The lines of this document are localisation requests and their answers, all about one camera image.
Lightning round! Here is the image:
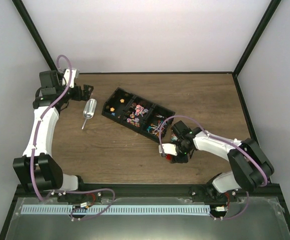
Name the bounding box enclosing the clear plastic jar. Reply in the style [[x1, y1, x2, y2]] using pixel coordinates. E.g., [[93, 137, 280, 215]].
[[170, 132, 179, 143]]

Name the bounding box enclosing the silver metal scoop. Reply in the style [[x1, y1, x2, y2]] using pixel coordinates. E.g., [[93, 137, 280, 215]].
[[82, 98, 97, 129]]

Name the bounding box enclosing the black candy tray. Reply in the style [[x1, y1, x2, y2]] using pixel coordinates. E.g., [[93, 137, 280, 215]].
[[102, 88, 175, 143]]

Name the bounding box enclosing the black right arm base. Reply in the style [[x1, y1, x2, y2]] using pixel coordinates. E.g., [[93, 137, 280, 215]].
[[188, 184, 237, 203]]

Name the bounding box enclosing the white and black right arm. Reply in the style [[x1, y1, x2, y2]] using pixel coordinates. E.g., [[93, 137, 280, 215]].
[[159, 121, 274, 202]]

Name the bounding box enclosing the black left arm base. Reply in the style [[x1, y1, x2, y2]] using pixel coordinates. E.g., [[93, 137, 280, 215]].
[[57, 190, 103, 204]]

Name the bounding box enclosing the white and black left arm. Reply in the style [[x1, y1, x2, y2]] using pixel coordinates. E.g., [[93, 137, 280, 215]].
[[13, 68, 94, 202]]

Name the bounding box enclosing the red jar lid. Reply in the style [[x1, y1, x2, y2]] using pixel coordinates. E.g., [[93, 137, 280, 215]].
[[165, 154, 172, 162]]

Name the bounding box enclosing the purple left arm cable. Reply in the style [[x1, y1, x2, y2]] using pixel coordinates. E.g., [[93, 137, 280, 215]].
[[30, 54, 116, 222]]

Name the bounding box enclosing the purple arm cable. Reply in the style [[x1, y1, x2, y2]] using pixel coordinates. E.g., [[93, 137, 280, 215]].
[[159, 114, 270, 222], [30, 54, 116, 222]]

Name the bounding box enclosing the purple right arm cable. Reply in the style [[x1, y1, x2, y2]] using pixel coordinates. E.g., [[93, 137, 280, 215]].
[[159, 114, 270, 222]]

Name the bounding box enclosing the light blue slotted cable duct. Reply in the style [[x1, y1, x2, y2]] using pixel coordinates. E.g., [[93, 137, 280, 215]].
[[21, 204, 210, 216]]

